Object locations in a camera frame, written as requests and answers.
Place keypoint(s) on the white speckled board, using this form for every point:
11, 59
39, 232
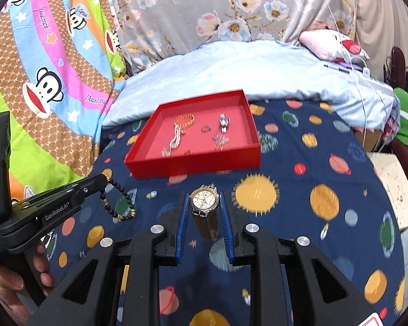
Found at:
391, 183

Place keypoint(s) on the gold wristwatch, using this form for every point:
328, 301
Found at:
204, 198

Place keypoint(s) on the person's left hand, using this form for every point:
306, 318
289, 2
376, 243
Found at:
6, 285

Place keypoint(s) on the silver filigree earring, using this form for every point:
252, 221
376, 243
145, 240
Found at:
220, 140

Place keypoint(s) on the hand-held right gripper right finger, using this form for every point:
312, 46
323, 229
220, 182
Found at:
226, 229

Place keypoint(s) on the grey floral cloth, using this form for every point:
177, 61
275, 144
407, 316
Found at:
190, 13

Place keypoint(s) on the brown cardboard box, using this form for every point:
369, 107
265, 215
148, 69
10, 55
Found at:
374, 141

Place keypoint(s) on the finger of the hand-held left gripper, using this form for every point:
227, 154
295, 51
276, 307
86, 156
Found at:
90, 186
66, 187

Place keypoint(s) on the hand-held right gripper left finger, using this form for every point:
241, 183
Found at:
182, 225

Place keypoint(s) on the purple book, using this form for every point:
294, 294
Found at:
343, 66

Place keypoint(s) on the silver wristwatch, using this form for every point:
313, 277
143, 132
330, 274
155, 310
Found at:
223, 122

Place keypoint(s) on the dark metal chair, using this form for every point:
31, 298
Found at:
397, 64

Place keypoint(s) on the green bag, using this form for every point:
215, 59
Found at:
406, 119

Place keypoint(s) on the beige curtain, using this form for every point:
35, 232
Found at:
377, 13

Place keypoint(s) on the navy space print blanket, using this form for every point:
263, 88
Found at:
292, 163

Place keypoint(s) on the colourful monkey print blanket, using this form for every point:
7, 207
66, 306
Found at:
54, 74

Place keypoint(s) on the red cardboard box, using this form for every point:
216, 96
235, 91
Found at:
197, 166

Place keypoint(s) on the light blue blanket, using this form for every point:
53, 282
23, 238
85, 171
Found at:
224, 71

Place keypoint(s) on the pink plush pillow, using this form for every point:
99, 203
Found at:
319, 42

